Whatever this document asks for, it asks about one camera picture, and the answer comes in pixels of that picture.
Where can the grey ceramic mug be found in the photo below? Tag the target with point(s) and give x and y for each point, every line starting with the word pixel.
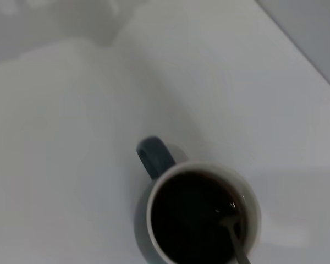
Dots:
pixel 154 156

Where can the dark coffee liquid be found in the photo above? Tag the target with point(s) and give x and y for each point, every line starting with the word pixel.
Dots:
pixel 187 217

